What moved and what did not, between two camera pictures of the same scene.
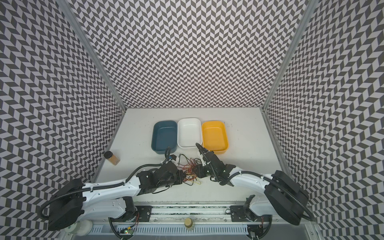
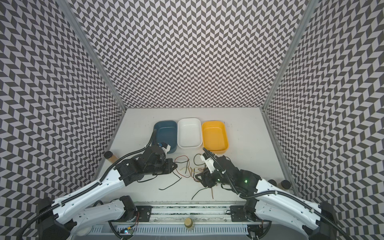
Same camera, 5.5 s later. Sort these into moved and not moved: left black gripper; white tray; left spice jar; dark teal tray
Moved: left black gripper
Not moved: white tray; dark teal tray; left spice jar
